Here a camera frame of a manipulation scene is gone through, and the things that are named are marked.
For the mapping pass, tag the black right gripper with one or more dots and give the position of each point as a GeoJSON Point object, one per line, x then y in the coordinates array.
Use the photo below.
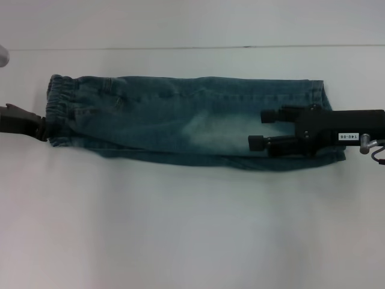
{"type": "Point", "coordinates": [325, 129]}

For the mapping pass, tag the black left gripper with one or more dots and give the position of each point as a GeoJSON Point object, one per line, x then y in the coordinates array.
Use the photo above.
{"type": "Point", "coordinates": [18, 120]}

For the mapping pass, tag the blue denim shorts basketball embroidery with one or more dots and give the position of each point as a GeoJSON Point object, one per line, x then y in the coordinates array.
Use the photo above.
{"type": "Point", "coordinates": [180, 120]}

